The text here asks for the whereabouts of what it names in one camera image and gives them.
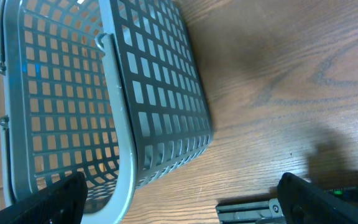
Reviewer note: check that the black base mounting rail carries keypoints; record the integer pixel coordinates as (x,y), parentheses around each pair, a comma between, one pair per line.
(269,211)

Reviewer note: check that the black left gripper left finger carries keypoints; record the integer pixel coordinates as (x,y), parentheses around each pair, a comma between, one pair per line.
(62,202)

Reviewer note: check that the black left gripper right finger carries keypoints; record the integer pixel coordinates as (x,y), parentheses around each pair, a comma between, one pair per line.
(302,202)

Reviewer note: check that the grey plastic mesh basket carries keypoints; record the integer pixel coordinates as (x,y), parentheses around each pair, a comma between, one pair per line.
(107,88)

